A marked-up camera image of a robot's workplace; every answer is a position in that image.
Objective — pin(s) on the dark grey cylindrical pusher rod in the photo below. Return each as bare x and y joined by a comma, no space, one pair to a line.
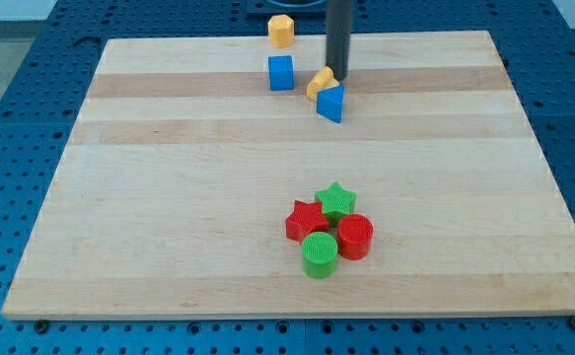
338,28

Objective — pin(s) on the blue triangle block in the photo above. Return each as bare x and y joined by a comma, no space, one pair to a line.
330,103

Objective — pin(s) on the yellow hexagon block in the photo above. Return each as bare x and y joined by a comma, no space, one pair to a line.
281,31

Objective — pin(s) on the yellow cylinder block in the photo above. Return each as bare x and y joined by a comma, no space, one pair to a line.
324,79

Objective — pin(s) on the blue cube block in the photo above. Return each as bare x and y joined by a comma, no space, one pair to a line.
281,73

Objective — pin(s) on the green star block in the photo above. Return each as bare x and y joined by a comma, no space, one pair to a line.
337,202

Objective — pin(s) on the red star block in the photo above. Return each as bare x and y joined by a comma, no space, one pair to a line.
306,218

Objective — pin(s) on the light wooden board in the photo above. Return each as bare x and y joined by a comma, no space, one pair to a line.
170,198

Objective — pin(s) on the red cylinder block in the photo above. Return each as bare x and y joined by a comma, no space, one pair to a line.
354,236

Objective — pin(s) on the green cylinder block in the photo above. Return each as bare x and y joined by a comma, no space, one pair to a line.
319,252

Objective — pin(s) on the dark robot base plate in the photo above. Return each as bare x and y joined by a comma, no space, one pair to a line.
257,8

